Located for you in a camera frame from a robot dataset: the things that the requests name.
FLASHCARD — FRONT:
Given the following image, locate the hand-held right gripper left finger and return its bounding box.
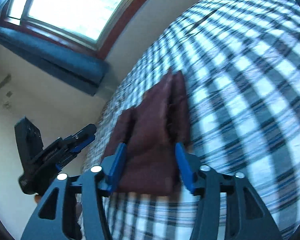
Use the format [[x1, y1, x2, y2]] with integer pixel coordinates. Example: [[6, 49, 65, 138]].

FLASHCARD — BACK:
[[20, 142, 127, 240]]

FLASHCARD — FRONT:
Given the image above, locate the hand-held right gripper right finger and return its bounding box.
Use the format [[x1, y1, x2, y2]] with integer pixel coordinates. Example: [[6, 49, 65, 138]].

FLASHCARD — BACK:
[[174, 142, 283, 240]]

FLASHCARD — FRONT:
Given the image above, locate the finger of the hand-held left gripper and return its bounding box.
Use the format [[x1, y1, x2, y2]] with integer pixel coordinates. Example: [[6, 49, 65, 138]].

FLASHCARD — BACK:
[[56, 134, 95, 170], [62, 123, 97, 145]]

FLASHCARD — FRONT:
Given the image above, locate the maroon plaid sweater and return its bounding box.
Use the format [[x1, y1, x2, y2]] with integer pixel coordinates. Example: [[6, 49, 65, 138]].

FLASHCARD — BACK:
[[106, 69, 193, 196]]

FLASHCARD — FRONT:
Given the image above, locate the blue curtain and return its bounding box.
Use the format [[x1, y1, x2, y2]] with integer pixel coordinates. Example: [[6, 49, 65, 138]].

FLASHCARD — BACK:
[[0, 25, 110, 97]]

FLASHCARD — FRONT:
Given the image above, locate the bed with checkered blanket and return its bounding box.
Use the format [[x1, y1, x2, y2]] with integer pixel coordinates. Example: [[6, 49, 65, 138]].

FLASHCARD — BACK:
[[80, 0, 300, 240]]

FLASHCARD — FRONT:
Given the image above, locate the wooden framed window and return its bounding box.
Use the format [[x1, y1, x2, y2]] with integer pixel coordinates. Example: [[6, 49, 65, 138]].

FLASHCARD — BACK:
[[1, 0, 169, 59]]

